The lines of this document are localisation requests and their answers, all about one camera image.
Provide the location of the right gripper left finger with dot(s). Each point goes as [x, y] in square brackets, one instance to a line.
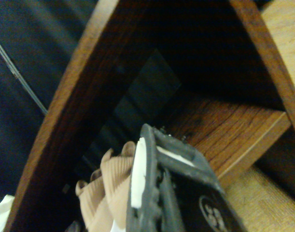
[149, 193]

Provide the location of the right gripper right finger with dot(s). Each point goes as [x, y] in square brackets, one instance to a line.
[183, 164]

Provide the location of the brown shoe rack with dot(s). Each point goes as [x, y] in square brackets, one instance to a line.
[89, 96]

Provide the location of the white shoe with red mark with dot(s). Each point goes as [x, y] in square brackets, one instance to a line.
[2, 215]

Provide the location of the black curtain stand pole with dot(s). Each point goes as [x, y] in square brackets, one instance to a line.
[19, 75]

